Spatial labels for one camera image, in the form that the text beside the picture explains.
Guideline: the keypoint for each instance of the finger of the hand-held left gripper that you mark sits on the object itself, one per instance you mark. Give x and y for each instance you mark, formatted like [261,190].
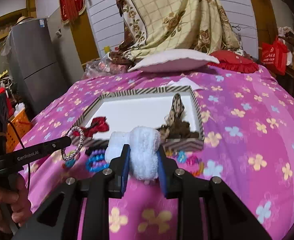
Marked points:
[41,148]

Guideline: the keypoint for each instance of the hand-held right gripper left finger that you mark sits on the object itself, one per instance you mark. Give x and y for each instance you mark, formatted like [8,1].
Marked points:
[125,170]

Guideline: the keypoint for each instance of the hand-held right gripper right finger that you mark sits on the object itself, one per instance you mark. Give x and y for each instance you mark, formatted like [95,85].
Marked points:
[162,175]

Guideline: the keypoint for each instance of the white fluffy scrunchie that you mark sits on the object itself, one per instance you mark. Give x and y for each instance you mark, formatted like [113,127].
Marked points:
[142,150]

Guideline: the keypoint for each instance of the black scrunchie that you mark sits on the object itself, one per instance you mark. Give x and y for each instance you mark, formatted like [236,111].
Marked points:
[88,151]

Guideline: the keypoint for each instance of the striped-edge white tray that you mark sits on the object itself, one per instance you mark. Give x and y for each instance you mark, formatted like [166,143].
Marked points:
[136,110]

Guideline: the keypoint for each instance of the person's left hand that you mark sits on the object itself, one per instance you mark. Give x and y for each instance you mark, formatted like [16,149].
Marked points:
[4,200]

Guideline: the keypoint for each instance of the orange plastic basket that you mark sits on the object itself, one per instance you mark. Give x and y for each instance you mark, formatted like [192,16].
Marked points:
[18,127]

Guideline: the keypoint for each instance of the red bow hair clip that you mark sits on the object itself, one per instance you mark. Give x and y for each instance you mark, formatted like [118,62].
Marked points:
[99,126]

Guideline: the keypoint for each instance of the brown hair claw clip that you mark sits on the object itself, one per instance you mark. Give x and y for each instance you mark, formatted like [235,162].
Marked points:
[175,107]

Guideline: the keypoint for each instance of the grey refrigerator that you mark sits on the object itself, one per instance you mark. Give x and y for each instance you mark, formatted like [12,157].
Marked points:
[34,60]

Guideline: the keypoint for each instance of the pink floral blanket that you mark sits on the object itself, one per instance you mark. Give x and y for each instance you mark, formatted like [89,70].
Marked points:
[237,155]

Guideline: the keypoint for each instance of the white paper sheet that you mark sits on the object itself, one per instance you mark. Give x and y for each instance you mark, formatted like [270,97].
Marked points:
[184,82]

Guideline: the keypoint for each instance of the clear plastic bag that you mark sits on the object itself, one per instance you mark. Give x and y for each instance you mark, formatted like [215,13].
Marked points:
[104,67]

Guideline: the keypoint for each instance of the straw hat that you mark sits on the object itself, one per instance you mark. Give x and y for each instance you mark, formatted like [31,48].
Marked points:
[24,20]

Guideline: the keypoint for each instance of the pale pink pillow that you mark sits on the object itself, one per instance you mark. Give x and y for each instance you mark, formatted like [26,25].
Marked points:
[174,60]

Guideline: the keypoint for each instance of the red frilled pillow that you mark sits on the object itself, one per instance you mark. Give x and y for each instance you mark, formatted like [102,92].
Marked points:
[232,60]

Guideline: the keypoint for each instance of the red hanging knot decoration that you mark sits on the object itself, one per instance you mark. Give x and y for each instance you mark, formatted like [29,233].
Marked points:
[70,0]

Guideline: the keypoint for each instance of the cream floral quilt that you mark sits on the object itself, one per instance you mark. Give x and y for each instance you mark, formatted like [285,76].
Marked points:
[169,12]

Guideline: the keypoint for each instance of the red shopping bag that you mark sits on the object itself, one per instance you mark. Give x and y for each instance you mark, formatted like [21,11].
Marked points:
[274,55]

